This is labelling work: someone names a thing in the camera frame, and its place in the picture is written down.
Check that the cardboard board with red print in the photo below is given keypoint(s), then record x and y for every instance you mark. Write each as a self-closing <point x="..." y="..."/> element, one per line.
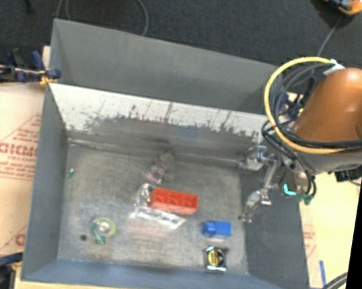
<point x="3" y="146"/>

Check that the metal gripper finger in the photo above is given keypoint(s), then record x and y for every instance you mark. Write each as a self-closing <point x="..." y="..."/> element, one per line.
<point x="257" y="201"/>
<point x="256" y="160"/>

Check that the green clear tape roll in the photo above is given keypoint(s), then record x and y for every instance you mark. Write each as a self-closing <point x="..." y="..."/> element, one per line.
<point x="103" y="228"/>

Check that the red-orange flat block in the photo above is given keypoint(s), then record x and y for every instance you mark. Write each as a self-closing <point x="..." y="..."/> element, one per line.
<point x="173" y="201"/>

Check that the black cylinder on white bracket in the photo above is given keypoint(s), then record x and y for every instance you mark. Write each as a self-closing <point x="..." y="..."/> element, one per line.
<point x="350" y="174"/>

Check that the grey metal bin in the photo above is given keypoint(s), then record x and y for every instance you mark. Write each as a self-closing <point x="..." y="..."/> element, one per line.
<point x="122" y="172"/>

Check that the small green piece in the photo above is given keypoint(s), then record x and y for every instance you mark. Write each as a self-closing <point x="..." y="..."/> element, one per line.
<point x="70" y="174"/>

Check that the black and yellow tape measure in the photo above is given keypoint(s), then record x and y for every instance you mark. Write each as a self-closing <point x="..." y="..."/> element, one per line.
<point x="215" y="259"/>

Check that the blue toy truck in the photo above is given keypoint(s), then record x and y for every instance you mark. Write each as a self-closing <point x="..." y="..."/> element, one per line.
<point x="217" y="228"/>

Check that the clear plastic packet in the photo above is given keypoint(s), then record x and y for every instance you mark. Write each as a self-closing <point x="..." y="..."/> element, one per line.
<point x="155" y="218"/>

